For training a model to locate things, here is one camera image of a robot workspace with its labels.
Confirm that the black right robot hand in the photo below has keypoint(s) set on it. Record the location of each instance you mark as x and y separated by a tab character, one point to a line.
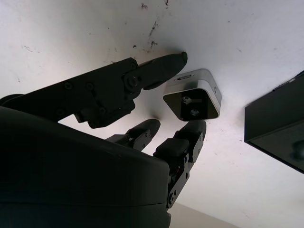
71	166

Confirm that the small silver depth camera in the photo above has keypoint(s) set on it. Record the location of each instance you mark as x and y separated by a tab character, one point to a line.
197	102

